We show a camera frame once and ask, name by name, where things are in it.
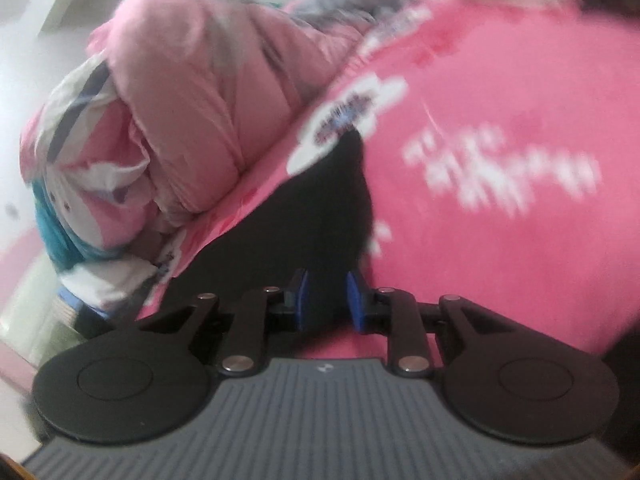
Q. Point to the pink patterned duvet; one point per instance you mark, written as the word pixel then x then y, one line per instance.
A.
pixel 200 85

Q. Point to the white folded cloth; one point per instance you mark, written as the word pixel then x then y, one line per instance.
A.
pixel 110 280

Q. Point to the dark grey cloth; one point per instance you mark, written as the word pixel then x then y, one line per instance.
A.
pixel 100 322

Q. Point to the blue cloth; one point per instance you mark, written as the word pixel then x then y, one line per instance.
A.
pixel 80 307

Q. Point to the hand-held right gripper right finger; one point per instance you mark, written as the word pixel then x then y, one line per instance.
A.
pixel 354 305

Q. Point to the black printed t-shirt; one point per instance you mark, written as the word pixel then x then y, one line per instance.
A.
pixel 310 220

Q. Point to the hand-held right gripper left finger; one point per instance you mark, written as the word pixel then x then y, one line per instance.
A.
pixel 302 302

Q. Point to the pink floral blanket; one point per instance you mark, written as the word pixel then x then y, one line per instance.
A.
pixel 500 235

